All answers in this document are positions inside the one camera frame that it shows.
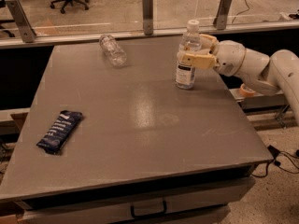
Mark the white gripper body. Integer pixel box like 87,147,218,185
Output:
212,40,246,77

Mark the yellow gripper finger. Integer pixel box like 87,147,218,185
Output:
200,34,219,54
177,52,217,69

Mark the blue label plastic bottle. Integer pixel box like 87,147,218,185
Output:
176,20,202,90

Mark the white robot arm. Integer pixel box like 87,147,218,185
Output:
177,34,299,123

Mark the clear empty plastic bottle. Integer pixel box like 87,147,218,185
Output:
99,35,127,67

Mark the orange tape roll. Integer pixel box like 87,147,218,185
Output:
239,84,255,97

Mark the grey drawer front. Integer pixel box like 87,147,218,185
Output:
19,176,255,224

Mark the dark blue snack packet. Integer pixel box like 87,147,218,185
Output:
36,110,83,155

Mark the right metal bracket post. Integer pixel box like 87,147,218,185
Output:
213,0,233,30

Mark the metal bracket post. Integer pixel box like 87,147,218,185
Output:
213,0,233,30
6,0,36,43
142,0,153,35

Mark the middle metal bracket post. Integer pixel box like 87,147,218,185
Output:
142,0,153,35

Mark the black floor cable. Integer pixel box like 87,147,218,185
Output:
250,145,299,178

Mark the black drawer handle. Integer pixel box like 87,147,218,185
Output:
130,200,167,219

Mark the left metal bracket post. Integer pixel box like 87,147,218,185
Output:
6,0,36,43

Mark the metal rail beam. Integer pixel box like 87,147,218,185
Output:
0,20,299,49

